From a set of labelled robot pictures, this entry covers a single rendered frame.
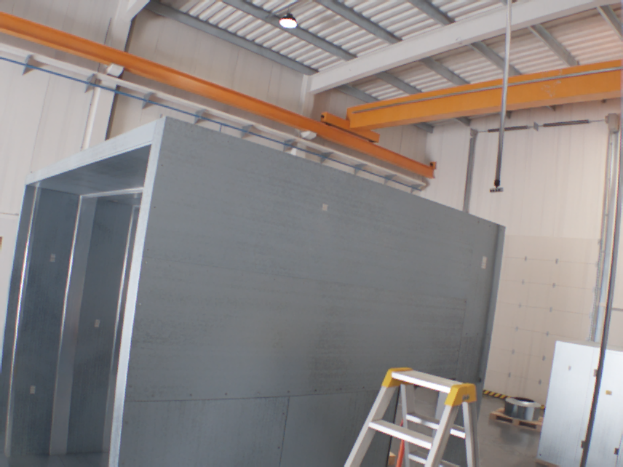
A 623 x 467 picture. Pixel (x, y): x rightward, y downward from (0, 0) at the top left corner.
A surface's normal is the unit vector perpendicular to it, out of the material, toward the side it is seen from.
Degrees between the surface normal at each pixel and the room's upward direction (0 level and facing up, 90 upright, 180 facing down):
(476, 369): 90
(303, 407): 90
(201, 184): 90
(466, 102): 90
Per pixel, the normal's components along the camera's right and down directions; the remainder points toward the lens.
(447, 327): 0.64, 0.05
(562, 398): -0.76, -0.14
